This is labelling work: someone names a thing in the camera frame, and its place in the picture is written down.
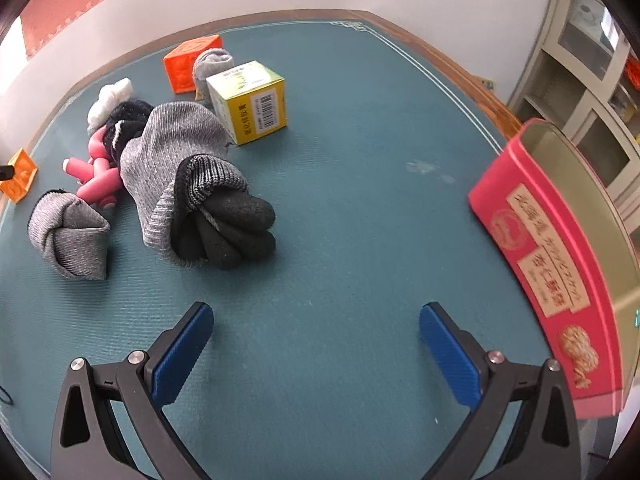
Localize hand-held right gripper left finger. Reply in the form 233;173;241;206
50;301;216;480

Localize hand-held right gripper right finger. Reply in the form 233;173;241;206
419;301;583;480

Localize light orange toy cube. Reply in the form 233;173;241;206
0;148;40;204

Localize pink foam toy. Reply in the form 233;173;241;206
62;127;123;209

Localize white plastic bag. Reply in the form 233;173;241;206
86;77;135;135

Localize navy white-striped sock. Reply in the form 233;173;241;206
100;100;156;168

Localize pink tin container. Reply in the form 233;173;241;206
467;117;640;421

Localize black and grey sock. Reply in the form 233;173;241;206
170;156;277;270

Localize large light grey sock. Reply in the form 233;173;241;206
120;101;232;261

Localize pale grey sock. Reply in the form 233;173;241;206
192;47;236;106

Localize teal table mat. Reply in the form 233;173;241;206
0;19;551;480

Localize red-orange toy cube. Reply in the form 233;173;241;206
163;34;223;94

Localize yellow green cardboard box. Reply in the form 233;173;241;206
206;60;289;147

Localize beige glass-door cabinet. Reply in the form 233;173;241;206
507;0;640;241

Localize orange foam wall mat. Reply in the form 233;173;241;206
20;0;173;58

